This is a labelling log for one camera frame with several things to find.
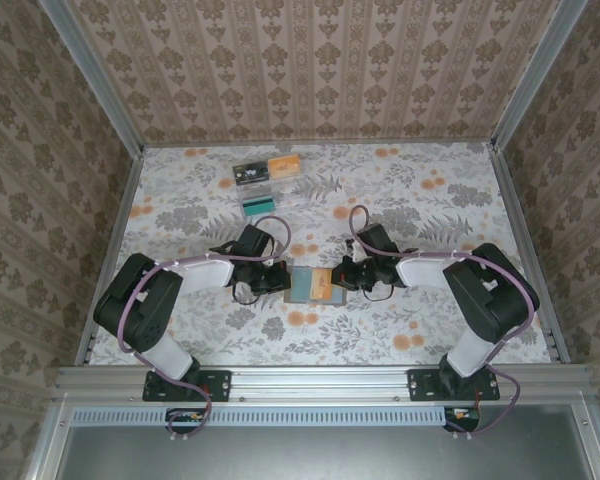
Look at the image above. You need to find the teal card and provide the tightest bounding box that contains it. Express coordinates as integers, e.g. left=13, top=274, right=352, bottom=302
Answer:
left=242, top=197, right=277, bottom=218

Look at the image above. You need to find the taupe leather card holder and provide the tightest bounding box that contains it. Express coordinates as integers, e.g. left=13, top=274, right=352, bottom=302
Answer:
left=283, top=263, right=350, bottom=307

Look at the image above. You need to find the orange card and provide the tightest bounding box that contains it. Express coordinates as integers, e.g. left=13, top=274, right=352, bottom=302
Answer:
left=311, top=268, right=335, bottom=301
left=267, top=155, right=305, bottom=181

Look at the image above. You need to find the black VIP card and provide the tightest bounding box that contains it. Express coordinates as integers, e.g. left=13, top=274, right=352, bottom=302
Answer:
left=232, top=162, right=270, bottom=184

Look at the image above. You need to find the floral print table cover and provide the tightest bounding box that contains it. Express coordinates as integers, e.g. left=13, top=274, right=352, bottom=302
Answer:
left=87, top=142, right=556, bottom=369

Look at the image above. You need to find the black controller board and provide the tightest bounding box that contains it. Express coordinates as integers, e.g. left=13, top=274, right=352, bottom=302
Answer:
left=165, top=407, right=214, bottom=435
left=443, top=405, right=482, bottom=432

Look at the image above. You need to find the grey metal panel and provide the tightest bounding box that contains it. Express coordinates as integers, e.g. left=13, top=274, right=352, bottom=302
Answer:
left=54, top=424, right=599, bottom=480

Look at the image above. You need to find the purple cable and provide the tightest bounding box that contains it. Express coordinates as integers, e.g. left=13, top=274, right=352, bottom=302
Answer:
left=117, top=214, right=292, bottom=444
left=348, top=204, right=540, bottom=442

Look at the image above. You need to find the thin black cable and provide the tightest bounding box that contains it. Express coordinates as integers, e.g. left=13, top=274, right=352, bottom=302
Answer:
left=363, top=278, right=397, bottom=302
left=228, top=280, right=262, bottom=305

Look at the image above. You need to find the thin aluminium wall-side rail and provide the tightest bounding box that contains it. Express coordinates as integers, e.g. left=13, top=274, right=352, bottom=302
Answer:
left=142, top=139, right=494, bottom=149

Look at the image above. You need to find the aluminium table side rail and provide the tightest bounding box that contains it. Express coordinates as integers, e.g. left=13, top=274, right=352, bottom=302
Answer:
left=488, top=142, right=569, bottom=366
left=74, top=147, right=146, bottom=369

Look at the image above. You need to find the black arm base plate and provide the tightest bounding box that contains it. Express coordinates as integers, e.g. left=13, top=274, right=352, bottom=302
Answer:
left=407, top=368, right=501, bottom=403
left=142, top=368, right=232, bottom=404

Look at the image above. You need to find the aluminium rail under arm bases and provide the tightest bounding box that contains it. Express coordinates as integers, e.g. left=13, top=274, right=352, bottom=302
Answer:
left=54, top=364, right=591, bottom=401

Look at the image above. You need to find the white slotted cable duct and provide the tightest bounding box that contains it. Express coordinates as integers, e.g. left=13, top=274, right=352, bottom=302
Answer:
left=71, top=405, right=482, bottom=427

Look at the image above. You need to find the aluminium frame post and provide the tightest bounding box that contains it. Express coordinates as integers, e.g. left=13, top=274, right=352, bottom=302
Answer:
left=490, top=0, right=589, bottom=151
left=39, top=0, right=146, bottom=159

